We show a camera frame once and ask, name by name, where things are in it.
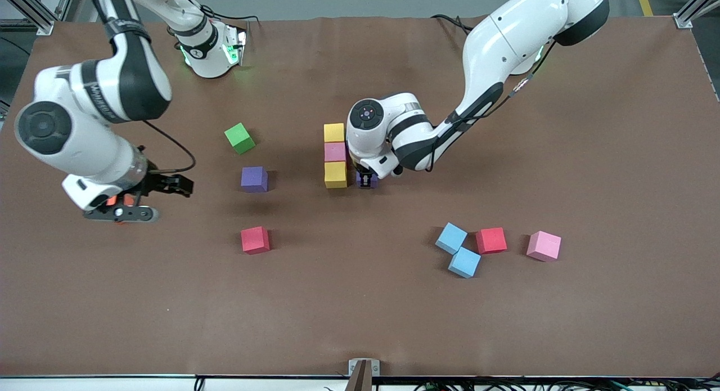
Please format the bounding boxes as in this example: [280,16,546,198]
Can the grey metal bracket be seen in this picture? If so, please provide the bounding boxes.
[348,358,381,377]

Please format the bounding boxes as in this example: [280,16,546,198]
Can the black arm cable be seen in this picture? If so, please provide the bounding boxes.
[84,0,197,173]
[430,37,560,173]

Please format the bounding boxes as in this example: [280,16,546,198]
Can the black base cable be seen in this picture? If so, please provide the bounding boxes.
[432,14,474,34]
[200,3,263,25]

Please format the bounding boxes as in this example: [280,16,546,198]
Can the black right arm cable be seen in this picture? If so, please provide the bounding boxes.
[84,0,197,173]

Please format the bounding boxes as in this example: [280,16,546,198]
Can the light blue foam cube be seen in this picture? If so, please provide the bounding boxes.
[435,222,469,255]
[448,246,482,279]

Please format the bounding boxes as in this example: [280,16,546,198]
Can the red foam cube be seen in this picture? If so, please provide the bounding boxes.
[476,227,508,255]
[241,226,271,255]

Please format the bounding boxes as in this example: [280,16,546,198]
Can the green foam cube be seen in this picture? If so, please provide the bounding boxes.
[224,122,257,155]

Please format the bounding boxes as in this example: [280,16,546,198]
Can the orange foam cube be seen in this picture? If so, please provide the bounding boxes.
[105,194,139,226]

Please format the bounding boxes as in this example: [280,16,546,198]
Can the aluminium frame profile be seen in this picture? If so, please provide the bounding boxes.
[673,0,720,29]
[0,0,77,36]

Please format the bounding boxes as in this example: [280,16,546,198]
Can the brown table cover sheet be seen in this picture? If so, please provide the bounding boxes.
[0,15,720,379]

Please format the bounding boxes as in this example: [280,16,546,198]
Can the white table edge rail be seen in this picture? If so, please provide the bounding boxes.
[0,374,720,391]

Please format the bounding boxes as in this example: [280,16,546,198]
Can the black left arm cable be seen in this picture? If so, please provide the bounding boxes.
[430,37,560,173]

